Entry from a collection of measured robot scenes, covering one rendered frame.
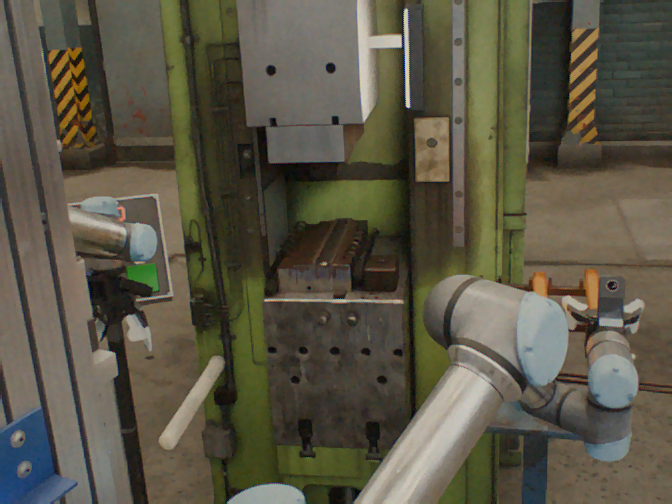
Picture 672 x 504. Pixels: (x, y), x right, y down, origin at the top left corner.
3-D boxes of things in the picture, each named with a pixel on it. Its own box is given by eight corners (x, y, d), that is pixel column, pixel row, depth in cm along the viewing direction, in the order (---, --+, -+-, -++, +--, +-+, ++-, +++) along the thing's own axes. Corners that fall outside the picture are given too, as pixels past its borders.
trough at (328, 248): (331, 266, 209) (331, 261, 209) (312, 266, 210) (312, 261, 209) (352, 222, 248) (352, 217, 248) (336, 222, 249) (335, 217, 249)
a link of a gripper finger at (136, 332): (135, 360, 172) (112, 325, 173) (153, 349, 177) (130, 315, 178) (143, 354, 171) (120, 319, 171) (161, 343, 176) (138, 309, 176)
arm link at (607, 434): (582, 428, 145) (585, 375, 142) (638, 452, 137) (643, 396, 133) (557, 445, 140) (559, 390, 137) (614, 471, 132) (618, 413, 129)
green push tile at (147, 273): (159, 291, 201) (155, 262, 202) (129, 295, 199) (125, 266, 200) (159, 292, 202) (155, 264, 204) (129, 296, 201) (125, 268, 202)
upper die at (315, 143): (345, 162, 199) (343, 124, 196) (268, 163, 202) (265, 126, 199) (364, 132, 239) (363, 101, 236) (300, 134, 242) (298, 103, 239)
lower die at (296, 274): (351, 291, 210) (349, 262, 208) (278, 291, 214) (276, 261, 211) (368, 243, 250) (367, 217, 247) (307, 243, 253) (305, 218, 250)
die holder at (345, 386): (407, 450, 217) (403, 300, 203) (273, 444, 223) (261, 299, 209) (418, 359, 269) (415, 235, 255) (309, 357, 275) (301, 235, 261)
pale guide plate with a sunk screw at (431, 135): (449, 181, 209) (448, 118, 204) (415, 182, 210) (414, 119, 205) (449, 180, 211) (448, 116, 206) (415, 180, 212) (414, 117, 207)
